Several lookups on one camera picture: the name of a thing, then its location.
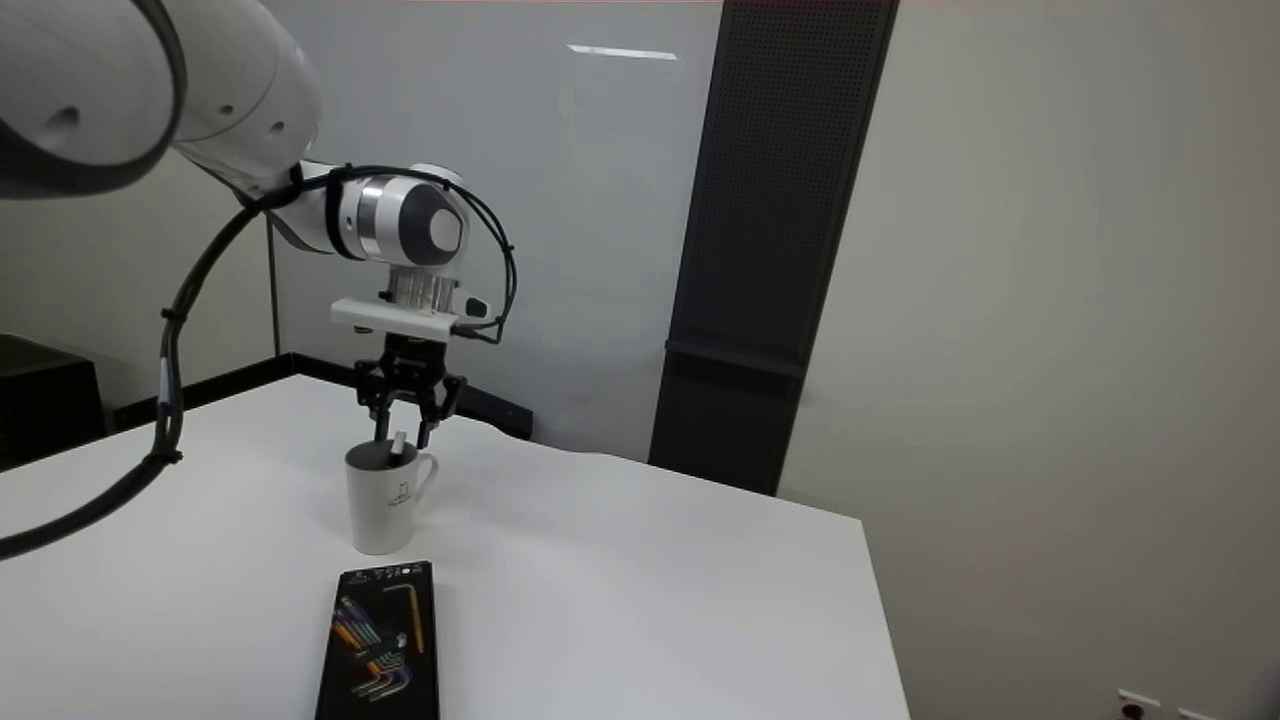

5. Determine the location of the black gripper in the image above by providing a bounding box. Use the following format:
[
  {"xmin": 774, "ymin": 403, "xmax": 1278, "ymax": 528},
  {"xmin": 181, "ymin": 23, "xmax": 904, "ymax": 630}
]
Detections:
[{"xmin": 355, "ymin": 335, "xmax": 467, "ymax": 443}]

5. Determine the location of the dark wall pillar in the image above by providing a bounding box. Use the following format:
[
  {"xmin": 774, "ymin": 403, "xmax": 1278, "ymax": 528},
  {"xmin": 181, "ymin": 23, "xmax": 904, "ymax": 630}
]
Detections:
[{"xmin": 649, "ymin": 0, "xmax": 900, "ymax": 497}]

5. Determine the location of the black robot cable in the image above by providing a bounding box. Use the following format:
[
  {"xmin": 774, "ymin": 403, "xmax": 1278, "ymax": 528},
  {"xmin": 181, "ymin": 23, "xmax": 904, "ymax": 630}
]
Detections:
[{"xmin": 0, "ymin": 160, "xmax": 525, "ymax": 562}]

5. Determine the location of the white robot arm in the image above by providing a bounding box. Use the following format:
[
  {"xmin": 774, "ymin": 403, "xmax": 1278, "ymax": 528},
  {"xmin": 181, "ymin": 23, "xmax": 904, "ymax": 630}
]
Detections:
[{"xmin": 0, "ymin": 0, "xmax": 467, "ymax": 344}]

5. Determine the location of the black flat tool box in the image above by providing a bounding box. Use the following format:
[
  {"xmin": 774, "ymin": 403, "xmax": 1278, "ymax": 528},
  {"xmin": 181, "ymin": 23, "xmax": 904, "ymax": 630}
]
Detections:
[{"xmin": 316, "ymin": 560, "xmax": 441, "ymax": 720}]

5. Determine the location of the white ceramic mug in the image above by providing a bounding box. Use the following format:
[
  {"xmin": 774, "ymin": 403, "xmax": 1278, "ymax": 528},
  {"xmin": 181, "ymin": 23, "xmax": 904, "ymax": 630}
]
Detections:
[{"xmin": 344, "ymin": 441, "xmax": 438, "ymax": 557}]

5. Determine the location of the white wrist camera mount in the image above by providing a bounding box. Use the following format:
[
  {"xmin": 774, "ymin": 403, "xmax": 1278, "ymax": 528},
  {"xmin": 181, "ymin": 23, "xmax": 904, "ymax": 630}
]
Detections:
[{"xmin": 333, "ymin": 266, "xmax": 492, "ymax": 344}]

